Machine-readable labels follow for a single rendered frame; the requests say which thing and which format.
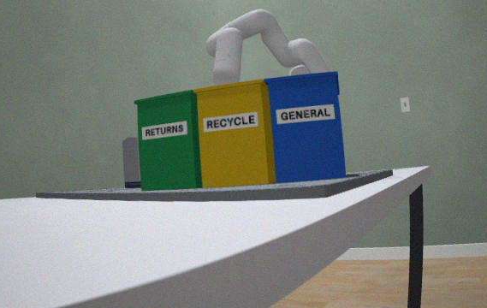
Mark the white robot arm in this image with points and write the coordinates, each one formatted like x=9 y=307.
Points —
x=226 y=46

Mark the yellow recycle bin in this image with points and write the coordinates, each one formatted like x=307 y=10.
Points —
x=235 y=135

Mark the green returns bin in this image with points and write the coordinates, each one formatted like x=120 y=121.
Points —
x=168 y=135

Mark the blue bin labelled general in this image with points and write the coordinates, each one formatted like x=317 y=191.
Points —
x=306 y=127

